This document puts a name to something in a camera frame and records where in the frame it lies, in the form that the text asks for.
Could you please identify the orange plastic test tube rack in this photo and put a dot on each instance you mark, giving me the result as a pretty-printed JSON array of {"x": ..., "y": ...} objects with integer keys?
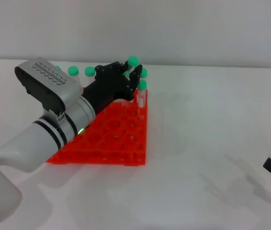
[{"x": 116, "y": 143}]

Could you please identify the silver vented wrist camera box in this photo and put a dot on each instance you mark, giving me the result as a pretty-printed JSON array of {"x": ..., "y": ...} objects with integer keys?
[{"x": 49, "y": 81}]

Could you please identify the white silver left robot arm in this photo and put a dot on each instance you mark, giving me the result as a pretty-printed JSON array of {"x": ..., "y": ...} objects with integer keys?
[{"x": 30, "y": 143}]

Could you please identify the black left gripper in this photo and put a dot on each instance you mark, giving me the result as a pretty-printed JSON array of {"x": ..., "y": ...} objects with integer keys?
[{"x": 109, "y": 88}]

